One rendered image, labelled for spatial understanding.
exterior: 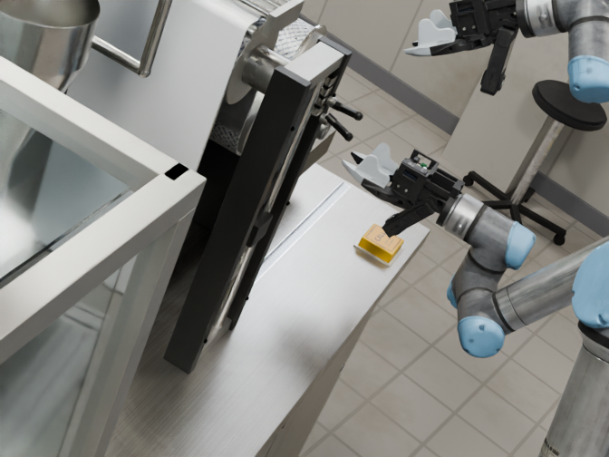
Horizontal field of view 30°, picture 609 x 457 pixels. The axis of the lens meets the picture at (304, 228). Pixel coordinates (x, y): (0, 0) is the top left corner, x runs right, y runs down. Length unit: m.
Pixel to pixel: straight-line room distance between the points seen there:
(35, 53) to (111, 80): 0.50
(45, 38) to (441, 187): 0.97
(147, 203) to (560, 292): 1.13
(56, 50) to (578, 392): 0.80
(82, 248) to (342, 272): 1.34
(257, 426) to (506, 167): 2.87
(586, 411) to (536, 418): 2.03
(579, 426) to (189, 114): 0.70
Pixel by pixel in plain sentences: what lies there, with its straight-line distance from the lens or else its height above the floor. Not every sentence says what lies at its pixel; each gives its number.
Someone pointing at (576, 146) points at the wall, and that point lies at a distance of 4.60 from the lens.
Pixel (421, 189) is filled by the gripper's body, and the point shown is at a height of 1.13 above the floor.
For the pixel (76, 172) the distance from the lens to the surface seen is 0.92.
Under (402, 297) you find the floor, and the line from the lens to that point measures 3.73.
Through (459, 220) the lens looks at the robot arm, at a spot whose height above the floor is 1.12.
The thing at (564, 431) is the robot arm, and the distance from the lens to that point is 1.57.
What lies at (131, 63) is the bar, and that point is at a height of 1.41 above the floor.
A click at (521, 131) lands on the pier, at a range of 4.43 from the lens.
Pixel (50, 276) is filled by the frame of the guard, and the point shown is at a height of 1.60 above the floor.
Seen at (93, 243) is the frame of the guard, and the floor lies 1.60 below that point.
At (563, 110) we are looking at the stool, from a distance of 4.06.
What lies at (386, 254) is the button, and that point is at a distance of 2.20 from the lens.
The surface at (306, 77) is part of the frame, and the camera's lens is 1.51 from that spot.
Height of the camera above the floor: 2.11
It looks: 33 degrees down
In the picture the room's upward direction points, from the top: 24 degrees clockwise
